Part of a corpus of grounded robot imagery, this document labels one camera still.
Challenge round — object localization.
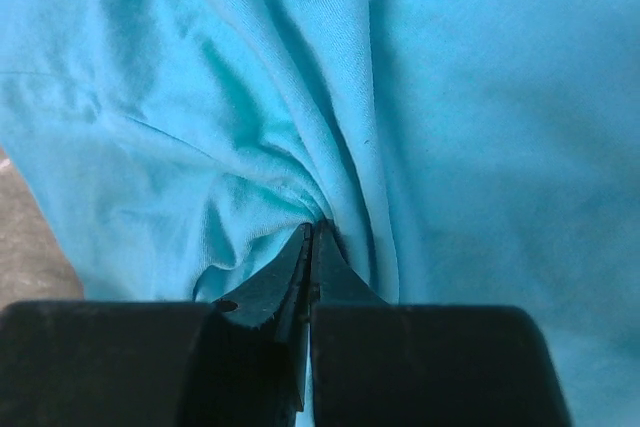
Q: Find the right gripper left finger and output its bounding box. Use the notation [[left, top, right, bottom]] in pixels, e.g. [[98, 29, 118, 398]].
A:
[[1, 224, 312, 426]]

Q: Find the turquoise t shirt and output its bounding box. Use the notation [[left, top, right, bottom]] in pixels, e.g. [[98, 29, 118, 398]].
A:
[[1, 0, 639, 426]]

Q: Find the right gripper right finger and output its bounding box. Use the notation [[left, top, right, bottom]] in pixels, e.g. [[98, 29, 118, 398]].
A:
[[310, 223, 570, 426]]

